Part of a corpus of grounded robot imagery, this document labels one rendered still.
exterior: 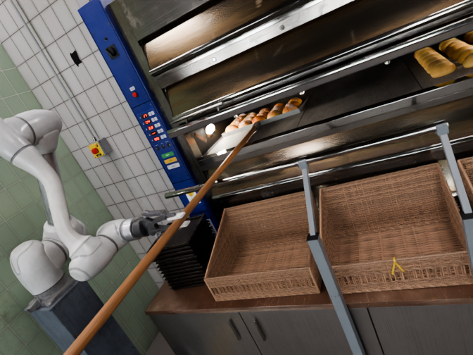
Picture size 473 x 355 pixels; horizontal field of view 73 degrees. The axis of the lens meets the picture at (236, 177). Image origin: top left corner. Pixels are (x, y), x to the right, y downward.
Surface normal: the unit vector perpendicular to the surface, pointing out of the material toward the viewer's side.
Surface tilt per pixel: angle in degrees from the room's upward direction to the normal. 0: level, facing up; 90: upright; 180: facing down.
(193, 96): 70
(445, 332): 90
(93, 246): 58
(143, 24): 90
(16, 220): 90
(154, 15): 90
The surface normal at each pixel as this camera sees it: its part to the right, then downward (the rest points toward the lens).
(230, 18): -0.43, 0.14
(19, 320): 0.86, -0.22
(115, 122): -0.32, 0.47
